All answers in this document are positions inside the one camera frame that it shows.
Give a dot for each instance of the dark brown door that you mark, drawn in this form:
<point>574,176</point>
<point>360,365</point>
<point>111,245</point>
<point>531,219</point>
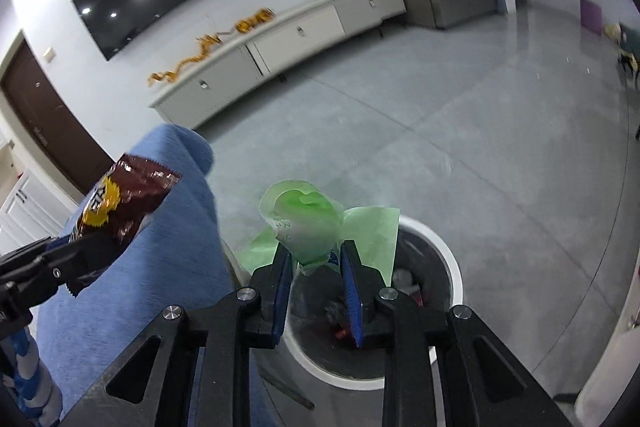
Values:
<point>40,107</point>

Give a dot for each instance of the golden tiger figurine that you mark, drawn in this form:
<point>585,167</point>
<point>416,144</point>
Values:
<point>255,21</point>

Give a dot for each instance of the dark brown snack bag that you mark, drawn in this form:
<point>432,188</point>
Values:
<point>135,192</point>

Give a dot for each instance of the white rimmed trash bin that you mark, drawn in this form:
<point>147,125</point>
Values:
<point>425,257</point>

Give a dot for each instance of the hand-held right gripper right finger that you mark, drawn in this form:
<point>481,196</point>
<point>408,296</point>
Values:
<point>352,297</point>

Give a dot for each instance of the person's left forearm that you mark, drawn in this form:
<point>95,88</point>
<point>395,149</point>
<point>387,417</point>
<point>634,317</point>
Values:
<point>27,372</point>

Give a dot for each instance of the short golden dragon figurine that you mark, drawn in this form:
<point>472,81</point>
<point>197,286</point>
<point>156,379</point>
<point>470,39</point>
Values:
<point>210,43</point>

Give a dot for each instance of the white television console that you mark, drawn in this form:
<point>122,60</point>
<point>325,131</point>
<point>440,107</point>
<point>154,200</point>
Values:
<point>300,32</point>

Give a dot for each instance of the white lower cabinets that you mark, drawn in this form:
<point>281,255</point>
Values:
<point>25,212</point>

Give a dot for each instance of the green wrapper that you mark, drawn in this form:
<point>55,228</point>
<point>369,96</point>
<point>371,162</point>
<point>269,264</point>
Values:
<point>305,217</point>

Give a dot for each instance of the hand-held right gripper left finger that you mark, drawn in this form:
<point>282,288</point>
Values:
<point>285,282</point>

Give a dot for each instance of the long golden dragon figurine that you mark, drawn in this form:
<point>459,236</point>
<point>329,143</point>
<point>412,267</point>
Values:
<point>175,69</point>

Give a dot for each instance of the purple box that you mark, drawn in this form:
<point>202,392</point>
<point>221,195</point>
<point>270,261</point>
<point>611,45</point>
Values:
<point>591,17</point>

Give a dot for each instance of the blue fuzzy blanket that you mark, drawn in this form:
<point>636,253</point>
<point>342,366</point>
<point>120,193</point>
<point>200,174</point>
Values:
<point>175,232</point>

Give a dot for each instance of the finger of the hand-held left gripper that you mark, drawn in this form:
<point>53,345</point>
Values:
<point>75,259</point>

